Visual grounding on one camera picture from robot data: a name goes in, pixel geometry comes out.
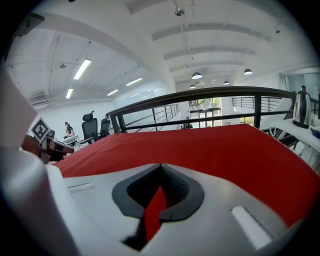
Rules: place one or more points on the crumpled grey cloth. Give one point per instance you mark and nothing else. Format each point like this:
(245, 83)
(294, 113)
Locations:
(81, 146)

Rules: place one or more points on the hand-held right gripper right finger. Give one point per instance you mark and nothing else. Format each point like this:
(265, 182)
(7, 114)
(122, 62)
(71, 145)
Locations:
(225, 225)

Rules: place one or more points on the ceiling strip light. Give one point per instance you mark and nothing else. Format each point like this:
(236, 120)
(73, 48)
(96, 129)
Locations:
(69, 93)
(112, 92)
(134, 81)
(82, 69)

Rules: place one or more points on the black and silver helmet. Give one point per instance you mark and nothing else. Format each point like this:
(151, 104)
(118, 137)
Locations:
(301, 110)

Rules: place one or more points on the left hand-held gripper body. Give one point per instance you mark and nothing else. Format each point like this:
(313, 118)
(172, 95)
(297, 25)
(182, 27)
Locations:
(40, 130)

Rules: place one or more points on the red tablecloth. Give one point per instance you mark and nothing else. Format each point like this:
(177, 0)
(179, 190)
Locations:
(200, 150)

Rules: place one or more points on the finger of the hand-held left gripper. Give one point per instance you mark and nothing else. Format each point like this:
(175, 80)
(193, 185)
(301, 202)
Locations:
(62, 147)

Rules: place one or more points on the white table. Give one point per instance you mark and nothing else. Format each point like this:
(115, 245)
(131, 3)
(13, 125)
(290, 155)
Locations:
(285, 126)

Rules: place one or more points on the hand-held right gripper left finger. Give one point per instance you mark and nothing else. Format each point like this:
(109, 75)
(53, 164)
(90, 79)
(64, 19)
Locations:
(95, 212)

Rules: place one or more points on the black mesh office chair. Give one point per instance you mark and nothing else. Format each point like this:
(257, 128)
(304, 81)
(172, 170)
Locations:
(89, 127)
(105, 127)

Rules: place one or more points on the white desk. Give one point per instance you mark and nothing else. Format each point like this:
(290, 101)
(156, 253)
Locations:
(72, 138)

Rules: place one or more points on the navy blue cloth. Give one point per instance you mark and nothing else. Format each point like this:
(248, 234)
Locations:
(315, 132)

